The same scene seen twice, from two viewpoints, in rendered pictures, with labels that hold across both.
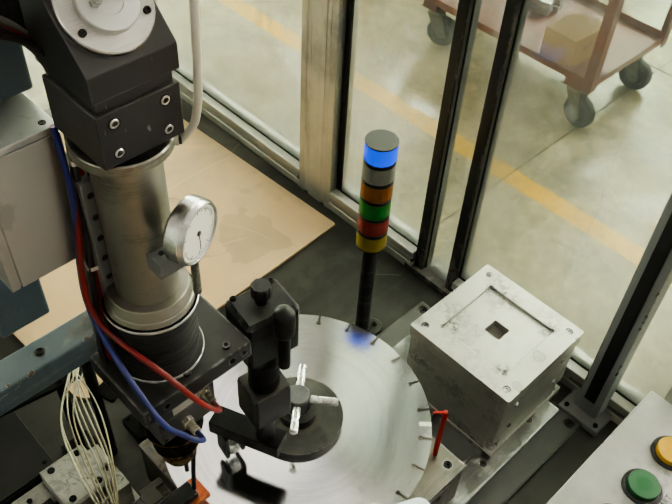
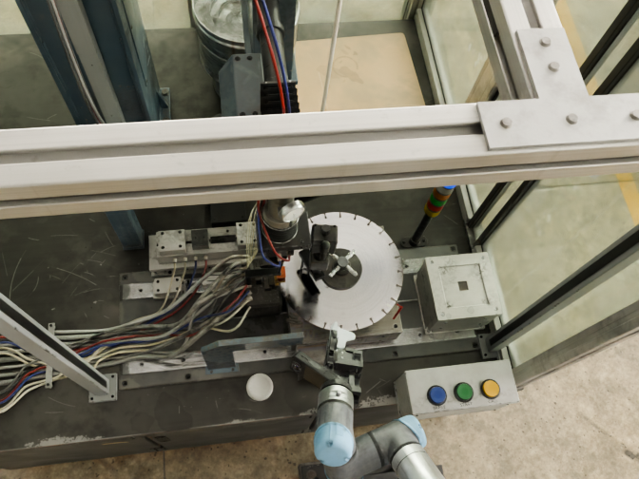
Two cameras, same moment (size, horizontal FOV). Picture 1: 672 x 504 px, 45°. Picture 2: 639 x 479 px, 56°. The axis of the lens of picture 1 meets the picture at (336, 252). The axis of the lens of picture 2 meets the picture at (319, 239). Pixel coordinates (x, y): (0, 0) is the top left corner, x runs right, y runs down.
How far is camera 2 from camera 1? 0.62 m
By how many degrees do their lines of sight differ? 25
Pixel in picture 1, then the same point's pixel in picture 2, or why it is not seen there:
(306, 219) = not seen: hidden behind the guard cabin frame
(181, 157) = (396, 91)
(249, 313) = (317, 235)
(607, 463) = (457, 373)
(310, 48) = (477, 87)
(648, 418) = (494, 369)
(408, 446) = (375, 310)
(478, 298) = (468, 265)
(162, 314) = (277, 224)
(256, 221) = not seen: hidden behind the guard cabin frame
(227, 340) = (303, 239)
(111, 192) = not seen: hidden behind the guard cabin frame
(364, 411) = (369, 284)
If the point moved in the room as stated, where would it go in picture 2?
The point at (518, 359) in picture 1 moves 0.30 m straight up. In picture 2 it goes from (460, 305) to (500, 264)
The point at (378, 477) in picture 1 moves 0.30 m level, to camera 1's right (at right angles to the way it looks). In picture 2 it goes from (353, 314) to (450, 392)
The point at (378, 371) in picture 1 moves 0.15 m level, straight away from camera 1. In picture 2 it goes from (388, 271) to (425, 236)
